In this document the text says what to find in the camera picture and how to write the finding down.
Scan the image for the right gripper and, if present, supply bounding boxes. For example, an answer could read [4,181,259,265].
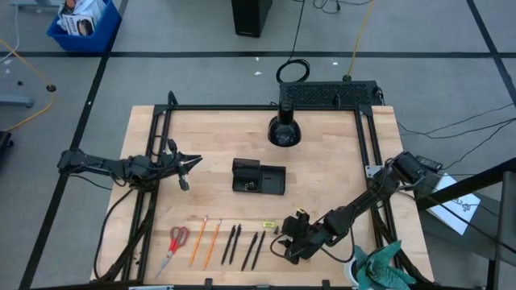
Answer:
[277,212,314,265]

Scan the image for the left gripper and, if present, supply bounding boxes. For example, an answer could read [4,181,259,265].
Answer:
[159,151,204,193]

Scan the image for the orange pencil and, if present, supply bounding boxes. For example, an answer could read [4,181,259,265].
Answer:
[202,217,223,271]
[187,214,210,268]

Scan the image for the red handled scissors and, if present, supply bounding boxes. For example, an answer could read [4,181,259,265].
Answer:
[155,226,191,279]

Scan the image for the black mesh desk organizer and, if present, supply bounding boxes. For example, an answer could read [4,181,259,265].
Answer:
[231,157,287,197]

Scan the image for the black desk lamp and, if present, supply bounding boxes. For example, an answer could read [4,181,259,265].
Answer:
[267,99,302,148]

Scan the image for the teal cloth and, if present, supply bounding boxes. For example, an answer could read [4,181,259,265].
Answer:
[343,240,417,290]

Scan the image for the black perforated computer case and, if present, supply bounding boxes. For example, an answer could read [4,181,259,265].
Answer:
[278,80,383,109]

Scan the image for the black tower box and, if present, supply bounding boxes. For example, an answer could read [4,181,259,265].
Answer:
[231,0,274,39]

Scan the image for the blue plastic bin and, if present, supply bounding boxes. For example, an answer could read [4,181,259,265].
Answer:
[46,0,123,54]

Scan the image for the black power adapter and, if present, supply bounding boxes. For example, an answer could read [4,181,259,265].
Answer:
[414,155,444,172]

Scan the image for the white paper sheet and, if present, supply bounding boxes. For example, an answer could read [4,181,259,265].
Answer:
[426,172,482,237]

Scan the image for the printed bags in bin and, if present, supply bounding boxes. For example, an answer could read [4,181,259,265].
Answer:
[56,0,107,37]

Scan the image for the grey desk foot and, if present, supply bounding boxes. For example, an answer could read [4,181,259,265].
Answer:
[0,94,35,109]

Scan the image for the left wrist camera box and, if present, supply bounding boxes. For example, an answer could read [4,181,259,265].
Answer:
[160,155,178,172]

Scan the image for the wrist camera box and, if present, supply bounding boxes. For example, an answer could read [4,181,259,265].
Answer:
[160,155,178,172]
[312,226,334,245]

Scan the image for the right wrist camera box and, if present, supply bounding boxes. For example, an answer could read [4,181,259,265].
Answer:
[312,226,334,245]

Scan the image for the black table frame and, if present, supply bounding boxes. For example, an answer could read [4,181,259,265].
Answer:
[90,90,436,290]

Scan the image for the black hanging cable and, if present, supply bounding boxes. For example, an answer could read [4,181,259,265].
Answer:
[275,0,311,85]

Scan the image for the yellow floor cable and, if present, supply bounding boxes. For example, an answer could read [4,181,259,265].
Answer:
[0,38,57,133]

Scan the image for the black gantry post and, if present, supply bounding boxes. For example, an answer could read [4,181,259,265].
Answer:
[414,156,516,211]

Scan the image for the yellow hanging cable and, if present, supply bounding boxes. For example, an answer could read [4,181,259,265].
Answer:
[346,0,376,77]

